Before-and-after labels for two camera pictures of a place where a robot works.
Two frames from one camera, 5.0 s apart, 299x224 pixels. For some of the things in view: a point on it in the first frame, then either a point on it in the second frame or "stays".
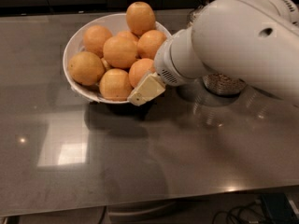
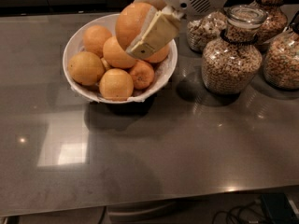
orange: [121, 50] stays
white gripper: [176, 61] -> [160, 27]
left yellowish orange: [86, 68] stays
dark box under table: [279, 208] stays
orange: [138, 69] -> [130, 20]
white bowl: [75, 42] stays
